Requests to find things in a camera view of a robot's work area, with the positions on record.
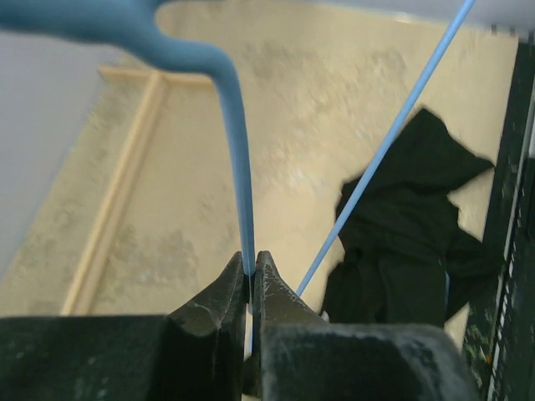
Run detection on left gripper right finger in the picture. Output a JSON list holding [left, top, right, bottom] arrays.
[[253, 251, 478, 400]]

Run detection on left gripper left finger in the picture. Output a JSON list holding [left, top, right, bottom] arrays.
[[1, 254, 245, 400]]

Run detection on black printed t shirt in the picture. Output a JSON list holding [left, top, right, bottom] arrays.
[[321, 108, 504, 327]]

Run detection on light blue wire hanger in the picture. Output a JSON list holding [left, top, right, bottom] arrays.
[[0, 0, 477, 360]]

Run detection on wooden clothes rack frame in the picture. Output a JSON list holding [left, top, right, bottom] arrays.
[[60, 65, 213, 316]]

